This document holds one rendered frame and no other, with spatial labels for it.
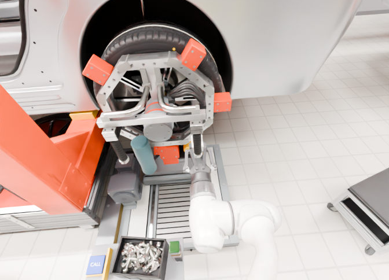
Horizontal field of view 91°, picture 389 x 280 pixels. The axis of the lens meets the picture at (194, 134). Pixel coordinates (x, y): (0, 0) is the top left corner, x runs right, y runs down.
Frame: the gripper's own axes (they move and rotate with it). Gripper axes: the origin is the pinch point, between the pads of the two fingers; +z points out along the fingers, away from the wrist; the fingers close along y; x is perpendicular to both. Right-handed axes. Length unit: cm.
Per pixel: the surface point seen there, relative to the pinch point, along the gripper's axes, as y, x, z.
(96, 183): -71, -56, 18
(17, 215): -107, -46, -5
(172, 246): -12.9, -17.0, -35.3
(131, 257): -31, -26, -36
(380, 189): 109, -49, -8
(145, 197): -41, -75, 13
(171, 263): -16, -38, -37
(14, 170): -65, 9, -13
